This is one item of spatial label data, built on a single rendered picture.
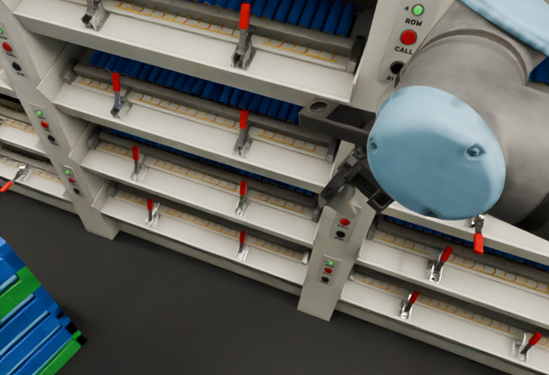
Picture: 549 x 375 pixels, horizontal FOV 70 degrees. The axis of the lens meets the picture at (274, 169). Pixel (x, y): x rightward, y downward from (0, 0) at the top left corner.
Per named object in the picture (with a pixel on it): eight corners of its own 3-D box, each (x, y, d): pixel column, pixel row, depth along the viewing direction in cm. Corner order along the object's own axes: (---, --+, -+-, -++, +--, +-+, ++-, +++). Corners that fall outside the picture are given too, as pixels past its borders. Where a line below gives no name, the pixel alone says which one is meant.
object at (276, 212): (313, 248, 90) (314, 235, 77) (87, 171, 101) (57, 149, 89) (337, 171, 97) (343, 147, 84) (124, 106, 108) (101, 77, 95)
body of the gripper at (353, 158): (375, 217, 52) (430, 172, 42) (326, 175, 54) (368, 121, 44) (400, 184, 56) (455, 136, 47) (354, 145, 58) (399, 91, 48)
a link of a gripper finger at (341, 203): (334, 238, 59) (367, 206, 52) (305, 211, 60) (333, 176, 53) (344, 225, 61) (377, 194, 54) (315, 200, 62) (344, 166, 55)
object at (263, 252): (302, 287, 105) (303, 281, 92) (106, 216, 116) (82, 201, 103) (325, 216, 111) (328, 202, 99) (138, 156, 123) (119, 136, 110)
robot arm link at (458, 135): (580, 178, 20) (591, 60, 27) (372, 95, 24) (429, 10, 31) (492, 261, 27) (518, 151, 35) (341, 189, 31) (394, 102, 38)
